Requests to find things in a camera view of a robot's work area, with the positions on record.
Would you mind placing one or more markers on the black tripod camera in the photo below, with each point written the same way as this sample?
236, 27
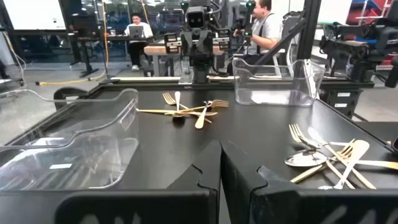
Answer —
249, 18

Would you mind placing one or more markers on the black frame post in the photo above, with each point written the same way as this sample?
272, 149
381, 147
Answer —
308, 31

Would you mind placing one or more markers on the gold fork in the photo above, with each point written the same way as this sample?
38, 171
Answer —
347, 149
296, 133
168, 98
219, 103

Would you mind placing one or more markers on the black background robot station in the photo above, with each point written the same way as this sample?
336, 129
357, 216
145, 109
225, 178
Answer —
357, 46

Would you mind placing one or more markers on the person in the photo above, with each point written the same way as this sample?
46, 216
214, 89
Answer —
267, 31
136, 53

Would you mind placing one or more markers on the black cabinet white labels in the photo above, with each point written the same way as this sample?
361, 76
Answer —
342, 109

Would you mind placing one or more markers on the black frame strut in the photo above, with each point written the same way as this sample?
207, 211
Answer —
280, 42

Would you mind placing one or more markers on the clear plastic bin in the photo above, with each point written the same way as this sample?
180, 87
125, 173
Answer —
93, 161
273, 93

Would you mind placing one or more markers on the wooden background table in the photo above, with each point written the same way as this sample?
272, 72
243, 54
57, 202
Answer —
155, 49

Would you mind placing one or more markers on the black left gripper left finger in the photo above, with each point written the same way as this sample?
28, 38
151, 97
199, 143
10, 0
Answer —
140, 208

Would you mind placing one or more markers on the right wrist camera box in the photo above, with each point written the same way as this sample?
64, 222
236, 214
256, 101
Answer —
196, 20

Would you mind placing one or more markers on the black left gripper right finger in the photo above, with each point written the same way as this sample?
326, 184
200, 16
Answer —
311, 208

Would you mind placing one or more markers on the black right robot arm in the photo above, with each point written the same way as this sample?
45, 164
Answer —
200, 73

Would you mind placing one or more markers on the black standing desk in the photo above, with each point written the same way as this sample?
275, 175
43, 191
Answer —
87, 63

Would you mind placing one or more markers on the white board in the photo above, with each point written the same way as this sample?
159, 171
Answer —
34, 14

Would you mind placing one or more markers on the black table mat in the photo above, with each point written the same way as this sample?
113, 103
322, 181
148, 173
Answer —
248, 124

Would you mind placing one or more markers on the grey laptop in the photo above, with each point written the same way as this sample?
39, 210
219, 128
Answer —
136, 31

